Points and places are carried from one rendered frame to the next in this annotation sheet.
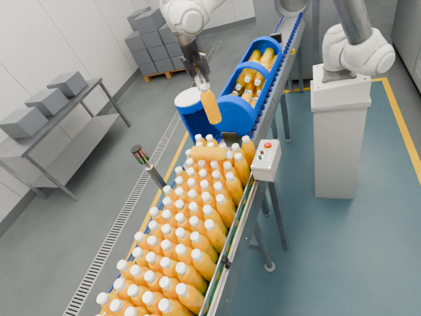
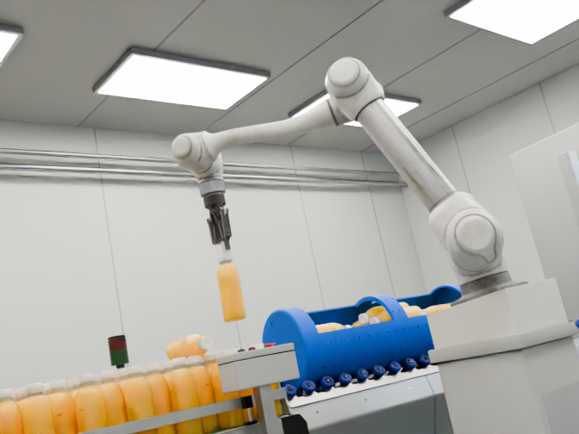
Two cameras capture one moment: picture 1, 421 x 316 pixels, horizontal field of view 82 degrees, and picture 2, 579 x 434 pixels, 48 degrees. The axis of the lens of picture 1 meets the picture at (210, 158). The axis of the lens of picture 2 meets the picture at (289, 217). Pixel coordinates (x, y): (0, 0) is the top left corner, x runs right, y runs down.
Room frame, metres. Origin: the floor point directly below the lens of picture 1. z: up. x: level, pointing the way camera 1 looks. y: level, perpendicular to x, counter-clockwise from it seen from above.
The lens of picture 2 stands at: (-0.93, -0.95, 1.03)
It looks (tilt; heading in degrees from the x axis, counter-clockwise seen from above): 13 degrees up; 16
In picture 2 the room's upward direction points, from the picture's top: 12 degrees counter-clockwise
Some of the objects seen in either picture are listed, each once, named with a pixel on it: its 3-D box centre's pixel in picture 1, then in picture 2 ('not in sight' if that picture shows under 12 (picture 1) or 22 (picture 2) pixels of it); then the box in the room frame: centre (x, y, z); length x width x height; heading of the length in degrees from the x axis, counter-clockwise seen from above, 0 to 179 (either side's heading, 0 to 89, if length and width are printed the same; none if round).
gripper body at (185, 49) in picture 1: (190, 51); (215, 208); (1.12, -0.11, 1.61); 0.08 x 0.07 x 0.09; 49
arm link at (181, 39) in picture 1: (184, 35); (212, 189); (1.12, -0.11, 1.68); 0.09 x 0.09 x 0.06
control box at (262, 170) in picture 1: (267, 159); (258, 367); (0.85, -0.26, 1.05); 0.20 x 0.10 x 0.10; 140
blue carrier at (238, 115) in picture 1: (250, 82); (379, 332); (1.58, -0.49, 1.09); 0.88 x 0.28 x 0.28; 140
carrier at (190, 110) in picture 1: (206, 136); not in sight; (1.87, -0.05, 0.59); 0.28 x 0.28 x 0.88
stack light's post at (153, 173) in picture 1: (184, 215); not in sight; (1.13, 0.35, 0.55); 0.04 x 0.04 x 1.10; 50
